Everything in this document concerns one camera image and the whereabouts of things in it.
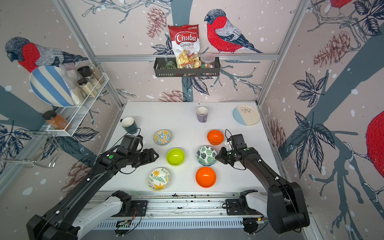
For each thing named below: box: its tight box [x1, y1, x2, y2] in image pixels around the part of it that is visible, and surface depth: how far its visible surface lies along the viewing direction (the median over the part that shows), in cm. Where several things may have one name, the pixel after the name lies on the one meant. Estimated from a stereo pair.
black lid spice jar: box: [77, 66, 102, 91], surface depth 81 cm
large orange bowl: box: [195, 166, 217, 189], surface depth 81 cm
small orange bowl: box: [207, 130, 225, 146], surface depth 99 cm
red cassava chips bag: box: [168, 24, 201, 69], surface depth 84 cm
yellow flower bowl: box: [147, 167, 171, 192], surface depth 83 cm
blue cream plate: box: [233, 104, 261, 127], surface depth 117 cm
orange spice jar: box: [42, 110, 72, 132], surface depth 64 cm
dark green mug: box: [120, 117, 138, 135], surface depth 100 cm
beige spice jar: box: [77, 78, 98, 98], surface depth 79 cm
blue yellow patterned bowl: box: [153, 129, 173, 146], surface depth 100 cm
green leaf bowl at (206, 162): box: [197, 158, 217, 167], surface depth 89 cm
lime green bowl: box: [166, 148, 186, 167], surface depth 91 cm
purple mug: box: [196, 106, 209, 123], surface depth 106 cm
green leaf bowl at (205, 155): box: [196, 145, 217, 167], surface depth 90 cm
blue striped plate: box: [29, 65, 75, 108], surface depth 68 cm
